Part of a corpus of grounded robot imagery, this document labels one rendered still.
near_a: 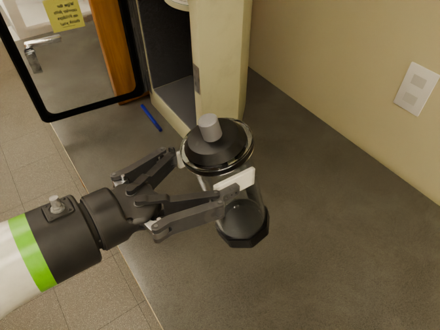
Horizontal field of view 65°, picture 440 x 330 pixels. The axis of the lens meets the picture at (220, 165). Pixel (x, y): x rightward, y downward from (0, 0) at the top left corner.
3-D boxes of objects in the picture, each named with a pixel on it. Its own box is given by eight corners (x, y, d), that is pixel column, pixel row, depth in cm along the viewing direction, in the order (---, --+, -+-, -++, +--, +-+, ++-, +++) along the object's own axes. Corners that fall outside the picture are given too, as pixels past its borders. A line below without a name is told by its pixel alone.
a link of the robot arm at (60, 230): (45, 252, 46) (67, 302, 40) (12, 187, 39) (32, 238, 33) (89, 231, 49) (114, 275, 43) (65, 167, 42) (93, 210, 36)
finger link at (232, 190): (205, 196, 46) (219, 209, 44) (235, 181, 48) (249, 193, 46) (205, 204, 47) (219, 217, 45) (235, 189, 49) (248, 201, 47)
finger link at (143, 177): (137, 213, 47) (128, 210, 48) (179, 167, 55) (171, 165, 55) (132, 192, 45) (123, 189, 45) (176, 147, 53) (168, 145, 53)
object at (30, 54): (43, 73, 86) (34, 52, 82) (34, 74, 85) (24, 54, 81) (42, 69, 87) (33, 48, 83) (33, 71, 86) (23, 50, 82)
